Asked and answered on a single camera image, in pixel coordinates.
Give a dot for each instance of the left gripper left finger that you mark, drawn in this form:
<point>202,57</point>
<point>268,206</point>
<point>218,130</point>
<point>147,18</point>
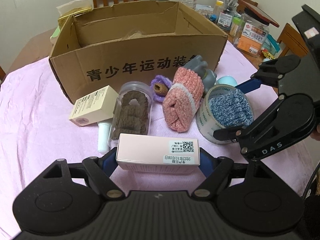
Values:
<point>98,172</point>

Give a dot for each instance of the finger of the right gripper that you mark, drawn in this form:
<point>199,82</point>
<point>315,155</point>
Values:
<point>228,134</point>
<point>249,85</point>

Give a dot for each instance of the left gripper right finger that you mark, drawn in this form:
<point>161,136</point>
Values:
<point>216,171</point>

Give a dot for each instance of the blue sock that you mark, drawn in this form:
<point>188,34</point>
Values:
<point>231,109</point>

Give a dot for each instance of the light blue round gadget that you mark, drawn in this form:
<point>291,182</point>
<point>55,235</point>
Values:
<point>227,80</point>

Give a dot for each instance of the pink rectangular box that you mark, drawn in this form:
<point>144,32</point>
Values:
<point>144,153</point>

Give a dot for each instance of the grey dog squeeze toy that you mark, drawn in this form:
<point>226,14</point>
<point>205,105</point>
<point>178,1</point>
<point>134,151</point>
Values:
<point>200,67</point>

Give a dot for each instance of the pink sock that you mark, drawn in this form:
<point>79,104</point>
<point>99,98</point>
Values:
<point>182,100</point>

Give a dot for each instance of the cream product box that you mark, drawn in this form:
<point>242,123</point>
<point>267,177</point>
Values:
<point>94,107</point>

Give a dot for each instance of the jar of brown scrunchies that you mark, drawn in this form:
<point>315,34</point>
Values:
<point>132,111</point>

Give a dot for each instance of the purple crochet flower keychain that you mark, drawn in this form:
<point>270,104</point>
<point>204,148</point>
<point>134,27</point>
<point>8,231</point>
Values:
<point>160,86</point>

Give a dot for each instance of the white tube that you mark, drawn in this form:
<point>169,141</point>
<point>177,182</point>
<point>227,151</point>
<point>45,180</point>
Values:
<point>104,129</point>

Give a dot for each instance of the teal packet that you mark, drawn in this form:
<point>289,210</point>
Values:
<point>271,45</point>

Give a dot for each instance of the large jar orange label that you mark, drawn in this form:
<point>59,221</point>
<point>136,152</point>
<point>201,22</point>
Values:
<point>252,33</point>

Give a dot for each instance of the green cap toothpick jar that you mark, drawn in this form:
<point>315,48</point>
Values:
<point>235,26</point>

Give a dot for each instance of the wooden chair right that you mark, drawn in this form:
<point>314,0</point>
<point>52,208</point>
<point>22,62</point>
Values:
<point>292,41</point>

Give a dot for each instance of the pink table cloth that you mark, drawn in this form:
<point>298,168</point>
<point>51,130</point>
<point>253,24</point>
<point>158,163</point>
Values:
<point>35,131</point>

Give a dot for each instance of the ink bottle with label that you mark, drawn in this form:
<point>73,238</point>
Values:
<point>227,13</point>

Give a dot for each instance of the red notebook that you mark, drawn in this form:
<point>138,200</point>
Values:
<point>261,15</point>

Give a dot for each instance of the wooden chair far middle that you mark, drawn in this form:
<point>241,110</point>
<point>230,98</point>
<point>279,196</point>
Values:
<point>241,5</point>

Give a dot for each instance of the yellow cap bottle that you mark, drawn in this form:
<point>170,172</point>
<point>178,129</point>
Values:
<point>217,9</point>

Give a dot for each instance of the large cardboard box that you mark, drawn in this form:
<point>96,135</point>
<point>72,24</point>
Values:
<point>132,41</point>

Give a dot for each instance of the green white book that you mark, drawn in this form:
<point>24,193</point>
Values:
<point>54,36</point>

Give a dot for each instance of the gold tissue box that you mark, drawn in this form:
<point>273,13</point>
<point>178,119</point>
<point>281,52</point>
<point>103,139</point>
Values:
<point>73,8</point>

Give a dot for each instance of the gold chain ornament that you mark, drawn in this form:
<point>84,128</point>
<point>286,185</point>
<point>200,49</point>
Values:
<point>266,54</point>

